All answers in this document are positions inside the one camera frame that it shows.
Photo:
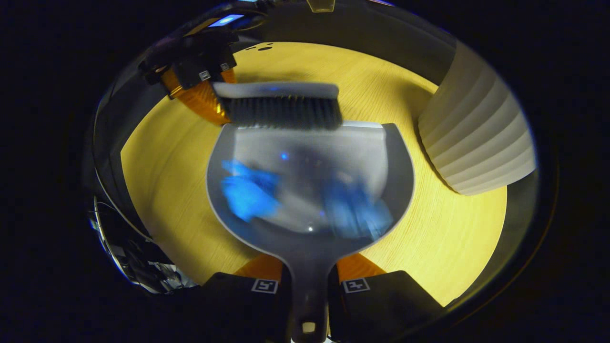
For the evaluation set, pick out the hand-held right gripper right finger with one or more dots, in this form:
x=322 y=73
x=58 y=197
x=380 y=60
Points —
x=381 y=305

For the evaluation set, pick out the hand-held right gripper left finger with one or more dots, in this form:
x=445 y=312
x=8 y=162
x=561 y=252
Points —
x=238 y=305

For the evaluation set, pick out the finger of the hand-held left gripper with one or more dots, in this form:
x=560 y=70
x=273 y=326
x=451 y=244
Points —
x=226 y=69
x=195 y=95

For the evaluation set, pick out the small grey broom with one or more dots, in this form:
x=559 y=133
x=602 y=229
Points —
x=281 y=112

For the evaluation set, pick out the grey plastic dustpan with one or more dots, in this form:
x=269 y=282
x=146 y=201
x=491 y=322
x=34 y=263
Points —
x=310 y=267

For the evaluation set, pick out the light blue paper trash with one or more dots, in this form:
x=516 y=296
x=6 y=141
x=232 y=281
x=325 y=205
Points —
x=357 y=209

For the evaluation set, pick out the white ribbed garbage bin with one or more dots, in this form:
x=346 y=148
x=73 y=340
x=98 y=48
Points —
x=476 y=133

